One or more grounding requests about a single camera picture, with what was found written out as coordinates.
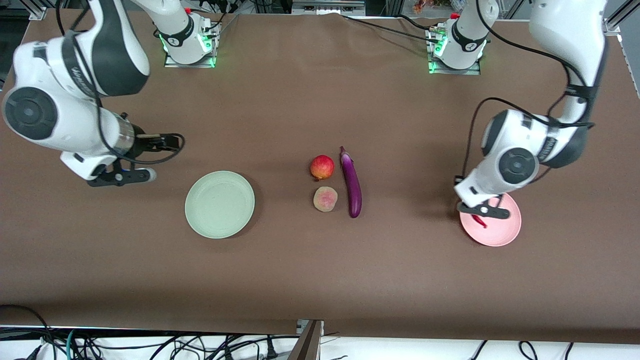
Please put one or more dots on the long purple eggplant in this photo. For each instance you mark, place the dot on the long purple eggplant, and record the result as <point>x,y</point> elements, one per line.
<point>351,185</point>

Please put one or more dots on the pale pink peach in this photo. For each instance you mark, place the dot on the pale pink peach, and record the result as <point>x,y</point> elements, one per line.
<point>325,199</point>

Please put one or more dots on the aluminium corner bracket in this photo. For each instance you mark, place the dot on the aluminium corner bracket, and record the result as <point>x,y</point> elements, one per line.
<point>38,12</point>

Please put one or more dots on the aluminium frame bar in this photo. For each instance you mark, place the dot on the aluminium frame bar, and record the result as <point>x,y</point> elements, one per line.
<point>327,6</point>

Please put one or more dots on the brown table cover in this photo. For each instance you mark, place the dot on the brown table cover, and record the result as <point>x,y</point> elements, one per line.
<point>320,275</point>

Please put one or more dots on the pale green round plate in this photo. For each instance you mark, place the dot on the pale green round plate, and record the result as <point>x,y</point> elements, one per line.
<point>220,205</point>

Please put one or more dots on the red yellow pomegranate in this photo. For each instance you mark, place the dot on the red yellow pomegranate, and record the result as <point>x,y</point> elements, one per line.
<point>322,167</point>

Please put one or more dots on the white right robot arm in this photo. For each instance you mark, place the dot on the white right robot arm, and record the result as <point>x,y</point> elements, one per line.
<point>60,115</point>

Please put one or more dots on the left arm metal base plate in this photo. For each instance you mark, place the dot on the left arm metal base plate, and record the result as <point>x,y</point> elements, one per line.
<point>472,71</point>

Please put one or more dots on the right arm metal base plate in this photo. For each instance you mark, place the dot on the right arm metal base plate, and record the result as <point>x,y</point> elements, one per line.
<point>175,63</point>

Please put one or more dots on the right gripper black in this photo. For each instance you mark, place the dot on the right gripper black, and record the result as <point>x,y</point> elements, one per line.
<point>145,142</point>

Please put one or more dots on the pink round plate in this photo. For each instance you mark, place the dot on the pink round plate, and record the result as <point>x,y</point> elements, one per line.
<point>500,232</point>

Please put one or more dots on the aluminium profile post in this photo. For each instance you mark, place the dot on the aluminium profile post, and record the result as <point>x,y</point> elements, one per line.
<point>307,345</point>

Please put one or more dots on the colourful background items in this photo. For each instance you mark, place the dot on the colourful background items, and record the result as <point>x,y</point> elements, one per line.
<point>430,6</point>

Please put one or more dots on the aluminium corner profile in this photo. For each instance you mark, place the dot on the aluminium corner profile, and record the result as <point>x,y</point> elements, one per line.
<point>614,26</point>

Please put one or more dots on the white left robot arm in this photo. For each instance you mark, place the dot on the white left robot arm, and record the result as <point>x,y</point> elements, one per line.
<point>515,160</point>

